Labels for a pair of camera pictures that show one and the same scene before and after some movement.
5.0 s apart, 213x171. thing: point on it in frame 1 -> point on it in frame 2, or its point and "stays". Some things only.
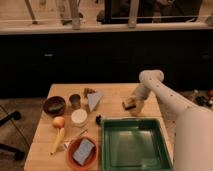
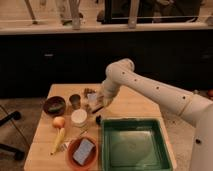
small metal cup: x=75 y=101 stays
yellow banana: x=58 y=140 stays
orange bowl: x=90 y=161 stays
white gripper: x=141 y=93 -> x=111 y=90
